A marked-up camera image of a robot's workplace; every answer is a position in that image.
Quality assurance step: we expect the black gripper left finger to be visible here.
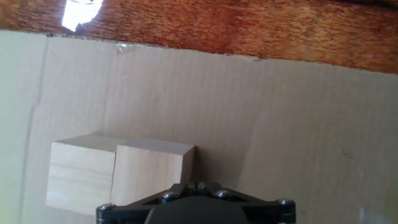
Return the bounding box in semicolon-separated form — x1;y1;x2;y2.
95;182;200;224

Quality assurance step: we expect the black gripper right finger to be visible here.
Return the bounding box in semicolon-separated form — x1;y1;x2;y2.
198;182;296;224

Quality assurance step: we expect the light wooden block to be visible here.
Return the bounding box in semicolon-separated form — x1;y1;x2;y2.
110;138;196;207
45;133;126;217

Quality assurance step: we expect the brown cardboard sheet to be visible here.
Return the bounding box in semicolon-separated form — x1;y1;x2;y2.
0;29;398;224

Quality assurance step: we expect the red-brown wooden board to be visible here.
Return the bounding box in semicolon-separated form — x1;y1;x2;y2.
0;0;398;75

